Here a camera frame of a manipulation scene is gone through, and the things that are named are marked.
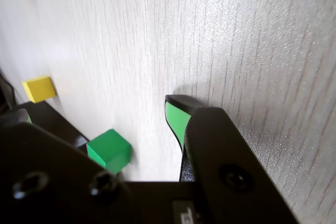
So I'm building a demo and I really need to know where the green wooden cube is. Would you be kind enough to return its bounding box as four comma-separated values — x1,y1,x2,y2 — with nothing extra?
86,129,132,175

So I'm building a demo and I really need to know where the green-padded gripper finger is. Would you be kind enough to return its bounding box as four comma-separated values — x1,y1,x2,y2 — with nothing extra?
164,94,300,224

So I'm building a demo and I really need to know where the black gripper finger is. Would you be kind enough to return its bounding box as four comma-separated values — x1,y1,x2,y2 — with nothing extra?
0,100,142,224

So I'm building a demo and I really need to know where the yellow wooden cube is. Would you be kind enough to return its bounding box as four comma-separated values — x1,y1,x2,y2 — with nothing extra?
22,76,58,104

